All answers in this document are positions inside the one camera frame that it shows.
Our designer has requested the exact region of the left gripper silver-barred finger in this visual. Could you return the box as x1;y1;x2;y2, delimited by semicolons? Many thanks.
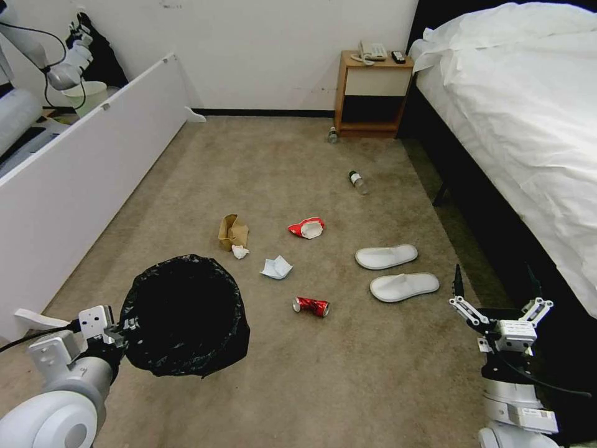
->
103;320;139;347

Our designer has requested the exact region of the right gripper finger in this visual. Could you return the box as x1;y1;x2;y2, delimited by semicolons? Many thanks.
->
448;264;491;330
520;264;555;324

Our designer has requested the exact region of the trash bin with black bag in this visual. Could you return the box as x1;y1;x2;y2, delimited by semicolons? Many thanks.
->
116;253;251;379

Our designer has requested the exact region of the pale green bin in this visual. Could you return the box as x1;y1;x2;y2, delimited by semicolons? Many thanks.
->
61;81;109;119

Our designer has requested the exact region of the white slipper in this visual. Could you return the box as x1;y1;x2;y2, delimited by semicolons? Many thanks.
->
354;243;419;271
369;273;441;302

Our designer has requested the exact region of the brown paper bag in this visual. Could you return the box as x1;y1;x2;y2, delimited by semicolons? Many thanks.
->
218;214;251;252

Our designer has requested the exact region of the crushed red can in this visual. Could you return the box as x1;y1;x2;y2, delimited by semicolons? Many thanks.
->
292;296;331;318

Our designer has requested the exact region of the white partition board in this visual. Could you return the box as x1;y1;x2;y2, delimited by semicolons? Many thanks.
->
0;52;190;342

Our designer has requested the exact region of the clear bottle with green label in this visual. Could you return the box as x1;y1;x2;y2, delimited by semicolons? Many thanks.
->
347;170;369;195

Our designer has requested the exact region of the white and blue paper wrapper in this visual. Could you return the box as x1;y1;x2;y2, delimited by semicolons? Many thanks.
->
259;254;294;281

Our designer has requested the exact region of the red snack packet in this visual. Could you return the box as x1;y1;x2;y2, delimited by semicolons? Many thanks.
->
287;216;326;241

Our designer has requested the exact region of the white bed duvet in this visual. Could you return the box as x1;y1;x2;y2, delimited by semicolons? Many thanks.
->
409;0;597;323

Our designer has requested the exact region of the white rolled cushion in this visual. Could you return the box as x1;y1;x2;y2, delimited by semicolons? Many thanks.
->
0;87;44;157

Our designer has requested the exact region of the wooden nightstand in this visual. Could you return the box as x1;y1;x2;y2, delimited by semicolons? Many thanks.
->
333;50;415;139

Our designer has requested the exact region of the black hanging cloth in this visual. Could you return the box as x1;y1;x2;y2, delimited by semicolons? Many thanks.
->
76;12;129;88

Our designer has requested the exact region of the white telephone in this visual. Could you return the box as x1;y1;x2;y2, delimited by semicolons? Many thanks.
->
350;40;388;66

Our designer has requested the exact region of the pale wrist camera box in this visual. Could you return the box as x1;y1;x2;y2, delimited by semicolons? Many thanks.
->
495;319;537;352
78;304;116;340

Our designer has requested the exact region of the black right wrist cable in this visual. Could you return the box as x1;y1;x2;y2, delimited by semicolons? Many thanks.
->
494;347;592;398

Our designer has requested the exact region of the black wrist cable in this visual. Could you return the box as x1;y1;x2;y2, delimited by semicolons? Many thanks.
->
0;325;80;353
494;347;592;398

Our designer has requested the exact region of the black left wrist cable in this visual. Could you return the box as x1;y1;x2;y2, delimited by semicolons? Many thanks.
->
0;325;80;353

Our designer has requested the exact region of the black bed frame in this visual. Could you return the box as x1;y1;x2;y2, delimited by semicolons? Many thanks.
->
397;0;597;435

